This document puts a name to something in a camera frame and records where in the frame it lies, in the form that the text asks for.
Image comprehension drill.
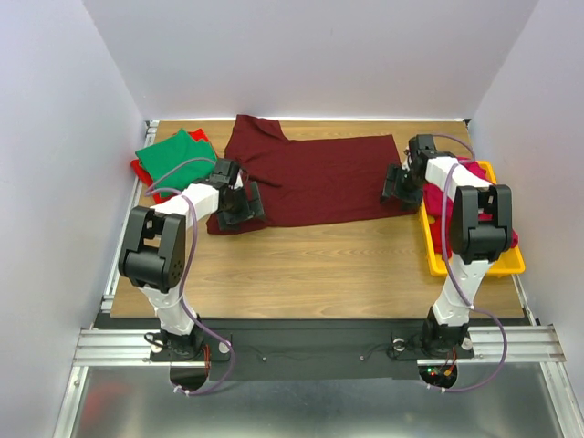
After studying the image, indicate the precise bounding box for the magenta t shirt in tray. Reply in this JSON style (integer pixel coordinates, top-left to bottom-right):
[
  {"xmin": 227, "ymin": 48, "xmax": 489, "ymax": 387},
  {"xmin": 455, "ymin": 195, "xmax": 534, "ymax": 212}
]
[{"xmin": 422, "ymin": 156, "xmax": 520, "ymax": 250}]

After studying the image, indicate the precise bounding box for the red folded t shirt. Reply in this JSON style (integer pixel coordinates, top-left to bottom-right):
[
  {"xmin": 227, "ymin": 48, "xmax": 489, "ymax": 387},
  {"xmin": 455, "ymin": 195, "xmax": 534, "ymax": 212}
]
[{"xmin": 130, "ymin": 129, "xmax": 220, "ymax": 205}]

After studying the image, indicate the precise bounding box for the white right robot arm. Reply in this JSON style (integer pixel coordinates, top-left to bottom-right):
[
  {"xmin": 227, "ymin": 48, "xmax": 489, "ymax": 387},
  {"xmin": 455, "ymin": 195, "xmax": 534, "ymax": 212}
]
[{"xmin": 381, "ymin": 134, "xmax": 513, "ymax": 356}]

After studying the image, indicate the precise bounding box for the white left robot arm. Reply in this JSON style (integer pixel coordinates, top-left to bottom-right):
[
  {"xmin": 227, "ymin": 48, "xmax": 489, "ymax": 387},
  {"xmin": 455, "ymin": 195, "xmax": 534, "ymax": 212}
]
[{"xmin": 118, "ymin": 159, "xmax": 266, "ymax": 361}]

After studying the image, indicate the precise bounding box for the green folded t shirt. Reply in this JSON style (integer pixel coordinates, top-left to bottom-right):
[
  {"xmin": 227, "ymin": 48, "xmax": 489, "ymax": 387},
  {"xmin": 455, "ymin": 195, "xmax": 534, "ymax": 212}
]
[{"xmin": 136, "ymin": 129, "xmax": 219, "ymax": 193}]

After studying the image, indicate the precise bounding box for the red t shirt in tray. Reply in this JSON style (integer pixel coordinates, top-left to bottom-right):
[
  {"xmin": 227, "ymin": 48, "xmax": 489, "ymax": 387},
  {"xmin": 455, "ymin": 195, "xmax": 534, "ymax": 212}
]
[{"xmin": 429, "ymin": 215, "xmax": 452, "ymax": 258}]

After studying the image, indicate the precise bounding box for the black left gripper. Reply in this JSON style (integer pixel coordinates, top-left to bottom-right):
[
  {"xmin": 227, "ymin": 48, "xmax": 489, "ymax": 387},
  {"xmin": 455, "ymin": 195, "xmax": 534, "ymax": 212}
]
[{"xmin": 216, "ymin": 182, "xmax": 265, "ymax": 232}]

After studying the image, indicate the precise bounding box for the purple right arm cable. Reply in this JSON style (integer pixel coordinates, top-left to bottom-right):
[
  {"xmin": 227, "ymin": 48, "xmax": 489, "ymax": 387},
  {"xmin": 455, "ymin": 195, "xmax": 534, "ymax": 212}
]
[{"xmin": 426, "ymin": 133, "xmax": 508, "ymax": 394}]

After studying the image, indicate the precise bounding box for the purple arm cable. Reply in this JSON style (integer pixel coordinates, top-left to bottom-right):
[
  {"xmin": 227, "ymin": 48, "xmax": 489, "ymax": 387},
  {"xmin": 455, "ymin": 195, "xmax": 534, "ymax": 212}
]
[
  {"xmin": 426, "ymin": 133, "xmax": 508, "ymax": 394},
  {"xmin": 144, "ymin": 156, "xmax": 238, "ymax": 397}
]

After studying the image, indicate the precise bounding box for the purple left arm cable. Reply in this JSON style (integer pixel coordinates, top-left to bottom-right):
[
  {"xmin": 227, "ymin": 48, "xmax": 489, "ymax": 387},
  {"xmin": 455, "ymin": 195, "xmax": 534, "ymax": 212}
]
[{"xmin": 144, "ymin": 156, "xmax": 238, "ymax": 397}]

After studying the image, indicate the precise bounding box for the maroon t shirt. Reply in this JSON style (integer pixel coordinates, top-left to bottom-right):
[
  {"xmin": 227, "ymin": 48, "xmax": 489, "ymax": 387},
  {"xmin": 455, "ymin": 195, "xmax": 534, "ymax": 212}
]
[{"xmin": 224, "ymin": 115, "xmax": 408, "ymax": 234}]

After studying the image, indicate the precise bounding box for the aluminium frame rail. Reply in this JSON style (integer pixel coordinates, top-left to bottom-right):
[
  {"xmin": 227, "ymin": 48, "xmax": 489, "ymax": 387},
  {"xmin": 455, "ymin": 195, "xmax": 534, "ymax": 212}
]
[{"xmin": 73, "ymin": 326, "xmax": 566, "ymax": 368}]

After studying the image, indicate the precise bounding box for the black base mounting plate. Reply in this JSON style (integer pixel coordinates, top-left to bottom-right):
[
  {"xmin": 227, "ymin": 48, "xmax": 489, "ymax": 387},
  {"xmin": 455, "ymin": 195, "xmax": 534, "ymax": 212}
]
[{"xmin": 90, "ymin": 318, "xmax": 475, "ymax": 382}]

